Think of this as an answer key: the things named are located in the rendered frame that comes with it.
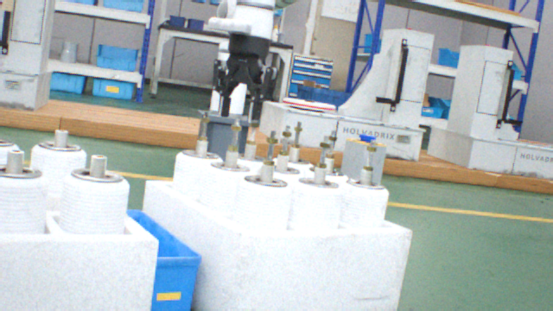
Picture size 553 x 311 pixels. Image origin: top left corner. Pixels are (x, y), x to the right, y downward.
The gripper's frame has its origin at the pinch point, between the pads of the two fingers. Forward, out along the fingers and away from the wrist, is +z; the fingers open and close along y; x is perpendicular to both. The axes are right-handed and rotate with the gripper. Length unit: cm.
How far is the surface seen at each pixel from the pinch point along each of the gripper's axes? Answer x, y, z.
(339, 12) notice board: -563, 329, -93
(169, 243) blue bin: 9.2, 4.1, 25.1
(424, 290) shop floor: -46, -25, 35
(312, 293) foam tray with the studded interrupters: -1.4, -21.0, 28.3
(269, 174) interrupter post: 4.4, -12.1, 8.7
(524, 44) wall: -804, 168, -106
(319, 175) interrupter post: -6.5, -15.4, 8.7
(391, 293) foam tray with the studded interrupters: -20.9, -27.5, 30.1
